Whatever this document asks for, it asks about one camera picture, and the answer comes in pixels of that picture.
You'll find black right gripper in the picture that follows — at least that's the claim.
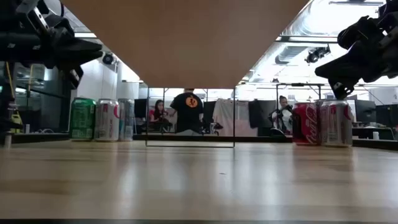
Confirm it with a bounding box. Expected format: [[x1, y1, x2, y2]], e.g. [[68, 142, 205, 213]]
[[315, 16, 398, 100]]

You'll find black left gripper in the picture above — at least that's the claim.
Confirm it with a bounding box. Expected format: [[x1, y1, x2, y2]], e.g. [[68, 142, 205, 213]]
[[15, 0, 103, 90]]

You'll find silver red soda can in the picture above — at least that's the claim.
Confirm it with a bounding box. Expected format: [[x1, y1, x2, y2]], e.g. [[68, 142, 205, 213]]
[[94, 98, 121, 142], [319, 99, 354, 147]]

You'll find green soda can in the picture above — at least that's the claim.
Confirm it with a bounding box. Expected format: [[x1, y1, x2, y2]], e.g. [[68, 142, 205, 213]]
[[68, 97, 97, 141]]

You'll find red Coca-Cola can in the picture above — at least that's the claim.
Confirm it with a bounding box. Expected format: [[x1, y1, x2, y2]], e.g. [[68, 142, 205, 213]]
[[291, 101, 320, 146]]

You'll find black ceiling spotlight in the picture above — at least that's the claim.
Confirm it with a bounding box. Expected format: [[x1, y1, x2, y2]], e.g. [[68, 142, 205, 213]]
[[304, 45, 331, 65]]

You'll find black monitor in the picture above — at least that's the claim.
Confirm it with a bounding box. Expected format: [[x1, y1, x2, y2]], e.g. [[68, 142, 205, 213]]
[[134, 98, 147, 119], [354, 99, 376, 124], [375, 104, 398, 128], [203, 101, 217, 124]]

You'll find person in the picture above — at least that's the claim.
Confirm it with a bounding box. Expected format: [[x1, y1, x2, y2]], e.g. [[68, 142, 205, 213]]
[[149, 99, 172, 131], [269, 95, 294, 135], [169, 88, 205, 135]]

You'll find slim silver blue can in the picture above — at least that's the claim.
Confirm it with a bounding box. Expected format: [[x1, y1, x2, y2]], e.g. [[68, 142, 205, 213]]
[[118, 98, 136, 142]]

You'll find yellow device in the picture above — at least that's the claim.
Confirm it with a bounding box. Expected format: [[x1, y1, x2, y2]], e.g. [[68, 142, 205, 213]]
[[11, 113, 23, 134]]

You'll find black hanging garment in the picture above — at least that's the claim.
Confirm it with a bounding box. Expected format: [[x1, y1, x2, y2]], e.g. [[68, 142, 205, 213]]
[[248, 99, 273, 129]]

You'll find pale hanging cloth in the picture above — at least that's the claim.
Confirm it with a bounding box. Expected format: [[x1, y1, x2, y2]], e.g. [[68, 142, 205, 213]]
[[213, 98, 258, 137]]

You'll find black gantry frame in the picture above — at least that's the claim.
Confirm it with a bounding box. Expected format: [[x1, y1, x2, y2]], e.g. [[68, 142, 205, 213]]
[[275, 82, 323, 101]]

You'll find orange hanging strap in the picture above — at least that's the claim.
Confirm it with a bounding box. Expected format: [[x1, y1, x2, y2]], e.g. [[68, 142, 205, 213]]
[[27, 63, 34, 97]]

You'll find yellow hanging cable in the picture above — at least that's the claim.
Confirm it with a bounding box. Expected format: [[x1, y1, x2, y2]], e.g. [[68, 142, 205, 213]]
[[5, 62, 16, 100]]

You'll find wooden shelf black metal frame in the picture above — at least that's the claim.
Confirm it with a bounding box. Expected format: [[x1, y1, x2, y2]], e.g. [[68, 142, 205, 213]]
[[61, 0, 311, 148]]

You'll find black aluminium table frame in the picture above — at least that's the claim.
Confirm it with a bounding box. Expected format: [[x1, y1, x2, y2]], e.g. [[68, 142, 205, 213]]
[[11, 132, 398, 152]]

